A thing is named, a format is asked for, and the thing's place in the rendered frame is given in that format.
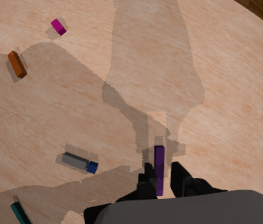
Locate small magenta block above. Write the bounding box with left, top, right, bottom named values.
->
left=51, top=18, right=67, bottom=36

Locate orange rod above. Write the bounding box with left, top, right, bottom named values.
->
left=8, top=51, right=27, bottom=79

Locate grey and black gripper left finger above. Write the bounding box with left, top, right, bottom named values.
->
left=83, top=163, right=158, bottom=224

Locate purple rod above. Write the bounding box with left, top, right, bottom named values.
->
left=154, top=145, right=165, bottom=196

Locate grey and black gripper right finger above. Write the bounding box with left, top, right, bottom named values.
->
left=170, top=161, right=228, bottom=198

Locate turquoise rod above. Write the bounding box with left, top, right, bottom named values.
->
left=10, top=201, right=31, bottom=224

